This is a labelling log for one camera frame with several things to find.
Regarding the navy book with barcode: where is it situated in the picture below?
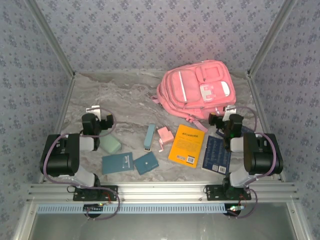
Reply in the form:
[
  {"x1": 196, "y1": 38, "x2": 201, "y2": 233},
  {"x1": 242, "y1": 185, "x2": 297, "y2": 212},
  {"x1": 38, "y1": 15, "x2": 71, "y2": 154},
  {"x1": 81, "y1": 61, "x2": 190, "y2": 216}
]
[{"x1": 201, "y1": 135, "x2": 232, "y2": 175}]

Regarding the aluminium side rail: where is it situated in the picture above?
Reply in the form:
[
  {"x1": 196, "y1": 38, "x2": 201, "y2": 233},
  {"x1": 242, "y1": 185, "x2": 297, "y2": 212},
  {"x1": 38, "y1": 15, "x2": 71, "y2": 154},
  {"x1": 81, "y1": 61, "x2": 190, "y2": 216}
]
[
  {"x1": 246, "y1": 71, "x2": 287, "y2": 183},
  {"x1": 37, "y1": 74, "x2": 76, "y2": 185}
]

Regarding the teal snap wallet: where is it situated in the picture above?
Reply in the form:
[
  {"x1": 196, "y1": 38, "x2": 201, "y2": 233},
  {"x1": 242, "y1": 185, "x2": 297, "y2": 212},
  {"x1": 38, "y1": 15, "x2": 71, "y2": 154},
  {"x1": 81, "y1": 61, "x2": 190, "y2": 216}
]
[{"x1": 133, "y1": 152, "x2": 159, "y2": 176}]

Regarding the teal hardcover notebook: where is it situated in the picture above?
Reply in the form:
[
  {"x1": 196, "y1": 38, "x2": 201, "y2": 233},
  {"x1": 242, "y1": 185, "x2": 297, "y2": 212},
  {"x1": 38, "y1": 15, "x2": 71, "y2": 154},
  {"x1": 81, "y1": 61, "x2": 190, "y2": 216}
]
[{"x1": 101, "y1": 151, "x2": 135, "y2": 176}]

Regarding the light blue stapler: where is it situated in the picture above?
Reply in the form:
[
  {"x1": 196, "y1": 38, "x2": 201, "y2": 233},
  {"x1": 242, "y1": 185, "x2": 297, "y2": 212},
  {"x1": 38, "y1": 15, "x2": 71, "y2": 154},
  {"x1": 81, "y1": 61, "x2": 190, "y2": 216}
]
[{"x1": 143, "y1": 123, "x2": 157, "y2": 153}]

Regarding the pink box sharpener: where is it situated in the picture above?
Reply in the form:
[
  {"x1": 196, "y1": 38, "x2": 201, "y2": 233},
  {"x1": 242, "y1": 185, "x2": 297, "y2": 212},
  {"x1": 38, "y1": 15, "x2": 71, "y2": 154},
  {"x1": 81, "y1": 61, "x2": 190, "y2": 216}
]
[{"x1": 156, "y1": 126, "x2": 175, "y2": 154}]

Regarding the aluminium frame post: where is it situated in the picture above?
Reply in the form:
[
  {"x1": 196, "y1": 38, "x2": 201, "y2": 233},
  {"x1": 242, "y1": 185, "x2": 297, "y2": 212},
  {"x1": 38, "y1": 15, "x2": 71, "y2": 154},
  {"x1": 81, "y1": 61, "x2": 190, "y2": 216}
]
[
  {"x1": 246, "y1": 0, "x2": 300, "y2": 79},
  {"x1": 24, "y1": 0, "x2": 76, "y2": 79}
]

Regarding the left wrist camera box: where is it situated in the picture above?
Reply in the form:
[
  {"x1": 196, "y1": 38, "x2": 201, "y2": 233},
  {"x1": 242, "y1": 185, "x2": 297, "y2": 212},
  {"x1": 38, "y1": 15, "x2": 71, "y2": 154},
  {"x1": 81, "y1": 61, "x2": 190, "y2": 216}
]
[{"x1": 86, "y1": 105, "x2": 101, "y2": 118}]

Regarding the aluminium mounting rail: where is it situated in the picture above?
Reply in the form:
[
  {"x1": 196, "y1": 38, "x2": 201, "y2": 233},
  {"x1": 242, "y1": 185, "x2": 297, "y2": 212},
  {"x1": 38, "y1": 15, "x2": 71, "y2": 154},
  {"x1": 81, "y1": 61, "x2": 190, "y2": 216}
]
[{"x1": 26, "y1": 181, "x2": 300, "y2": 204}]

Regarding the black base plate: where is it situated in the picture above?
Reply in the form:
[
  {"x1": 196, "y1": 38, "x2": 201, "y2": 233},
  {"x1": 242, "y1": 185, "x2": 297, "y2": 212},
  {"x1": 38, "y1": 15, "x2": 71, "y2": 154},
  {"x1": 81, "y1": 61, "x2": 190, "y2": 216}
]
[
  {"x1": 204, "y1": 184, "x2": 252, "y2": 202},
  {"x1": 72, "y1": 184, "x2": 119, "y2": 202}
]

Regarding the black controller board with LED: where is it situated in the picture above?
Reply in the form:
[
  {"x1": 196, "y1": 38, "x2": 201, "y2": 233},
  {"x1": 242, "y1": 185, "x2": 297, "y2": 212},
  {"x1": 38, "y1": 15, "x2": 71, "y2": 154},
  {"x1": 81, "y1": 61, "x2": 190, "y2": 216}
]
[
  {"x1": 224, "y1": 203, "x2": 245, "y2": 218},
  {"x1": 83, "y1": 203, "x2": 105, "y2": 218}
]

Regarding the yellow book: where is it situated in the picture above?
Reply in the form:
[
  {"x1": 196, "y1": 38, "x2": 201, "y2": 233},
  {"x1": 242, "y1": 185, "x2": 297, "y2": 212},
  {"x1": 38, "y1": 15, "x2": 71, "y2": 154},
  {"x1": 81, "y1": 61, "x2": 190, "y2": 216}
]
[{"x1": 167, "y1": 124, "x2": 206, "y2": 170}]

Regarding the navy book with QR code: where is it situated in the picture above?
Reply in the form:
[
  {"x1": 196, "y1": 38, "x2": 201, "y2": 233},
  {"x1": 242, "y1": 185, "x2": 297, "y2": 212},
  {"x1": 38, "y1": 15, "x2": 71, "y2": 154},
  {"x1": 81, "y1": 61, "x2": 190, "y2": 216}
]
[{"x1": 240, "y1": 125, "x2": 254, "y2": 136}]

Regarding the pink backpack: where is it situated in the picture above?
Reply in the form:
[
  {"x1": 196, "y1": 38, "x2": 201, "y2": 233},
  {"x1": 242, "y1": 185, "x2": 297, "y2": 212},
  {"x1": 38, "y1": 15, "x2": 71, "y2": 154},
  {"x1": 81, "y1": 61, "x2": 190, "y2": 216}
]
[{"x1": 149, "y1": 59, "x2": 237, "y2": 133}]

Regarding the light blue cable duct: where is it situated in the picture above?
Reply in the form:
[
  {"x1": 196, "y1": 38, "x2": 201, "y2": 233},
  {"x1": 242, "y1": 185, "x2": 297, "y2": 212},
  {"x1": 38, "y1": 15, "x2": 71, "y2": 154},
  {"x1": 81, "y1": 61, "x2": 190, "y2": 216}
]
[{"x1": 36, "y1": 202, "x2": 229, "y2": 215}]

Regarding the mint green pencil case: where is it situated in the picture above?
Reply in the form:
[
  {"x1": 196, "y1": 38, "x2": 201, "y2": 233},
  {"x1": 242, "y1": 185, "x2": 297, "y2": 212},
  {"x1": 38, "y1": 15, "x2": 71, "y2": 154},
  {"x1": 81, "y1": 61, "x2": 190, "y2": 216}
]
[{"x1": 99, "y1": 134, "x2": 123, "y2": 155}]

